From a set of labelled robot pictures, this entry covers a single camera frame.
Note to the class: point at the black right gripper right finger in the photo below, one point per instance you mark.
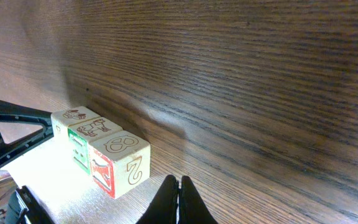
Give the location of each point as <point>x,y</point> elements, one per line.
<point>192,209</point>

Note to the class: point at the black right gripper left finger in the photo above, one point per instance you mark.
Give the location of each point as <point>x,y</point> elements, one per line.
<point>163,207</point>

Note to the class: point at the red letter Y block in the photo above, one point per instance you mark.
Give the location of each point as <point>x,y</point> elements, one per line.
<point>119,162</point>

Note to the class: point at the green letter B block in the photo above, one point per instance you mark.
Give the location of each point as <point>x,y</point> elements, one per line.
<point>81,135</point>

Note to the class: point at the plain wooden block letter I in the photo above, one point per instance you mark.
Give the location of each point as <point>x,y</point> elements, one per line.
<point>62,120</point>

